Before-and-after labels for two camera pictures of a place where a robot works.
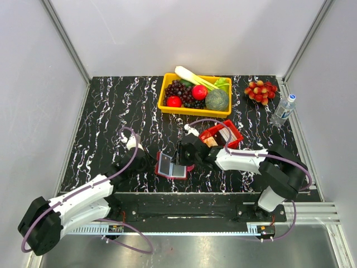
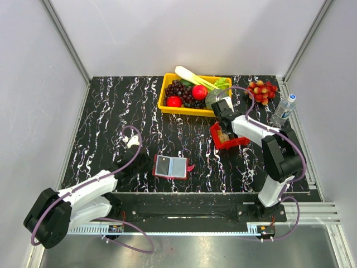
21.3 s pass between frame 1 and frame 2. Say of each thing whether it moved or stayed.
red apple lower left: stayed
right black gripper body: moved
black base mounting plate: stayed
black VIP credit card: moved
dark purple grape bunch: stayed
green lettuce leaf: stayed
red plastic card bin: moved
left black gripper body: stayed
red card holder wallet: stayed
